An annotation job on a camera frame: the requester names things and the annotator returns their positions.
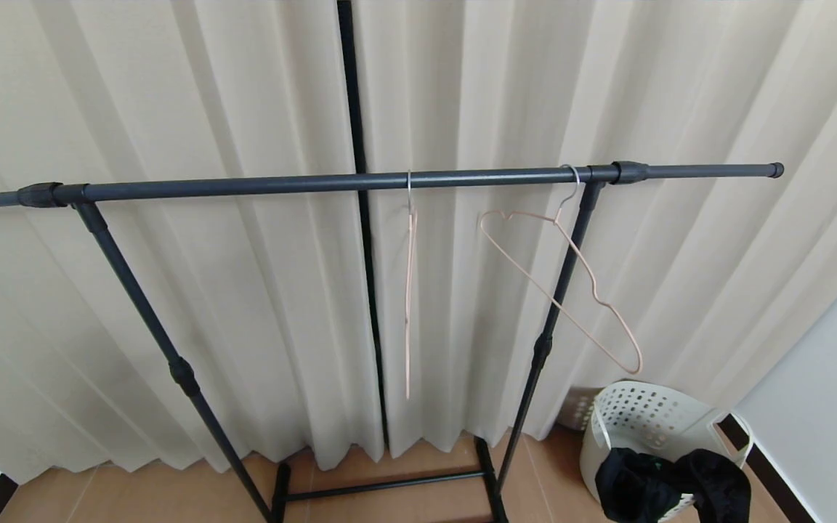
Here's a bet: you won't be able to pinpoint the black clothes rack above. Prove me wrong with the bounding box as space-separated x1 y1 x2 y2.
0 161 785 523

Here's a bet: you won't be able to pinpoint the black shorts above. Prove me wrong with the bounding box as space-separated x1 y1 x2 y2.
669 448 753 523

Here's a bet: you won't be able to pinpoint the pink clothes hanger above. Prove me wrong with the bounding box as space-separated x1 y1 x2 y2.
403 171 420 401
480 164 644 376

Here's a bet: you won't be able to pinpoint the white laundry basket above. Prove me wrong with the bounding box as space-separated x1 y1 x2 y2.
579 380 754 523

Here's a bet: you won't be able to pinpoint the black garment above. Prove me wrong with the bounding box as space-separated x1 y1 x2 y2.
594 447 685 523

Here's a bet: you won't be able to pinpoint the white curtain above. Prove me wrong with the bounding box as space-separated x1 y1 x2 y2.
352 0 837 460
0 0 384 486

